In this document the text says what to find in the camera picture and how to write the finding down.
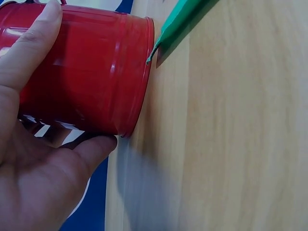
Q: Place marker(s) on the person's left thumb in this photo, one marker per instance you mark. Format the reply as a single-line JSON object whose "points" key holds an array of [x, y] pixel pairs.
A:
{"points": [[39, 31]]}

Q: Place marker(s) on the person's left hand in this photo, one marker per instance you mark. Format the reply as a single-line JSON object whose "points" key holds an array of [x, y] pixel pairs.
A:
{"points": [[36, 183]]}

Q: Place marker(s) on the red metal bucket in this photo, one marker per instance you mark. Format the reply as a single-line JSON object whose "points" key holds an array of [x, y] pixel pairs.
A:
{"points": [[89, 77]]}

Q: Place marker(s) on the green paper sheet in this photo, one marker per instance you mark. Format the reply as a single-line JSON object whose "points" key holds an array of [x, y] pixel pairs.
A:
{"points": [[178, 26]]}

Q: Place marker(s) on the person's left fingers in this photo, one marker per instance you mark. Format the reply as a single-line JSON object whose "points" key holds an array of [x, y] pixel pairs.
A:
{"points": [[91, 151]]}

